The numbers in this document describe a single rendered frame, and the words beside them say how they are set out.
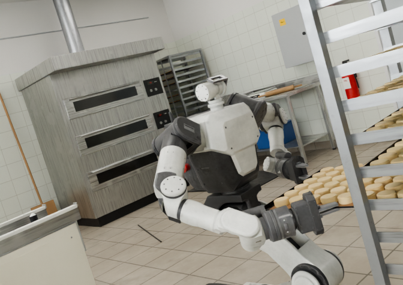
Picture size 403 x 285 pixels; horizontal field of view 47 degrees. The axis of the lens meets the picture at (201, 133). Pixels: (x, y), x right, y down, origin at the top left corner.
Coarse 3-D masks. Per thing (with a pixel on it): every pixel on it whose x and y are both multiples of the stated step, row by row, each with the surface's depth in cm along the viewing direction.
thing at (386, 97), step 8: (400, 88) 109; (368, 96) 114; (376, 96) 113; (384, 96) 112; (392, 96) 110; (400, 96) 109; (344, 104) 119; (352, 104) 118; (360, 104) 116; (368, 104) 115; (376, 104) 114
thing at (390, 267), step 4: (388, 264) 123; (392, 264) 122; (396, 264) 121; (400, 264) 121; (388, 268) 123; (392, 268) 122; (396, 268) 122; (400, 268) 121; (388, 272) 123; (392, 272) 123; (396, 272) 122; (400, 272) 121
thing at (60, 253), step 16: (48, 240) 176; (64, 240) 180; (80, 240) 185; (0, 256) 163; (16, 256) 167; (32, 256) 171; (48, 256) 175; (64, 256) 179; (80, 256) 184; (0, 272) 162; (16, 272) 166; (32, 272) 170; (48, 272) 174; (64, 272) 178; (80, 272) 183
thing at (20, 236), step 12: (48, 216) 179; (60, 216) 181; (72, 216) 185; (24, 228) 171; (36, 228) 174; (48, 228) 177; (0, 240) 165; (12, 240) 168; (24, 240) 171; (0, 252) 164
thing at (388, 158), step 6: (396, 144) 136; (402, 144) 134; (390, 150) 131; (396, 150) 129; (402, 150) 129; (384, 156) 126; (390, 156) 125; (396, 156) 126; (402, 156) 122; (372, 162) 124; (378, 162) 122; (384, 162) 121; (390, 162) 120; (396, 162) 117; (402, 162) 117
